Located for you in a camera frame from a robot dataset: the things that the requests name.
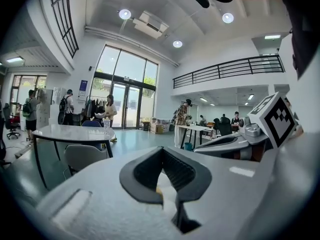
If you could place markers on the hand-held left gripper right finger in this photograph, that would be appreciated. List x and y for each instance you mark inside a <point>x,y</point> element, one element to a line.
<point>237,196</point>

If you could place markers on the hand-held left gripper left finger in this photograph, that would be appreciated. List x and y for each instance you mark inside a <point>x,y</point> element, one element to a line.
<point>112,184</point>

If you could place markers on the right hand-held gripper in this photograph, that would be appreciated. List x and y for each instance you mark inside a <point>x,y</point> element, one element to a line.
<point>275,119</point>

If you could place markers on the white desk with black legs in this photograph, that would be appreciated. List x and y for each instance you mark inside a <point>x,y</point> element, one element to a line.
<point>197,127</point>

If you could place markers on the teal waste bin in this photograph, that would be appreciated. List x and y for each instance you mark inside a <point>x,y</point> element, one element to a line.
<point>188,146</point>

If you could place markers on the grey shell chair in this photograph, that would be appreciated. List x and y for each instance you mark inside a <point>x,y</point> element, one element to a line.
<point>85,156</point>

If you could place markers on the clear plastic bottle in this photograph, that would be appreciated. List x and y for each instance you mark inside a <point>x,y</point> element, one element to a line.
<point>106,129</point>

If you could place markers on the blue chair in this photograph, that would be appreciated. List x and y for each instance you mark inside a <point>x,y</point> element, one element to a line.
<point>91,124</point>

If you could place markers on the cardboard box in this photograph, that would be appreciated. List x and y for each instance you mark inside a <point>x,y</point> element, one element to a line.
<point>157,128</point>

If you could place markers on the grey oval table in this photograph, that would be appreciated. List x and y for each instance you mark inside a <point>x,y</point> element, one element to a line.
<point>70,132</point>

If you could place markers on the black balcony railing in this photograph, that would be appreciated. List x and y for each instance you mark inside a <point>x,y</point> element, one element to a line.
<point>225,67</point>
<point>65,31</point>

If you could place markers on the clothes rack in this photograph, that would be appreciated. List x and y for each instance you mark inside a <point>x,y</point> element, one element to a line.
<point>96,106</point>

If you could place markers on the glass entrance door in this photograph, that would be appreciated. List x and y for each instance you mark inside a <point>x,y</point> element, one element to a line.
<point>125,101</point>

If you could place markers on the white cabinet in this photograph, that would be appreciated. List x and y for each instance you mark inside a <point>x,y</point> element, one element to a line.
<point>45,106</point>

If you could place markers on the round ceiling light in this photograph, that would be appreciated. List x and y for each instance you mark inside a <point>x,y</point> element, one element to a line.
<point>177,44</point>
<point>125,14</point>
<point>228,17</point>

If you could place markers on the black and red office chair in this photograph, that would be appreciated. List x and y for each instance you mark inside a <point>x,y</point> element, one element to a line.
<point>11,124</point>

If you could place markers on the rectangular ceiling light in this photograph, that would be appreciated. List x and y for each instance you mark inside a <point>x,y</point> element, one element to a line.
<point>15,59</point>
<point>272,36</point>

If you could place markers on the side window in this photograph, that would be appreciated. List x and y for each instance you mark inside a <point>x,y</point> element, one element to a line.
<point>27,84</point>

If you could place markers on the ceiling air conditioner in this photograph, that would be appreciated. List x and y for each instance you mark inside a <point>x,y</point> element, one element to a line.
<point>150,25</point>

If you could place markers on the person's black shirt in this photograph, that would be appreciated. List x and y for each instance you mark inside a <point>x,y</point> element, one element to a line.
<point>305,21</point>

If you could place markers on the blue wall poster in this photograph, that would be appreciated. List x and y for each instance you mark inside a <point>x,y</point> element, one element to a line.
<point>83,87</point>

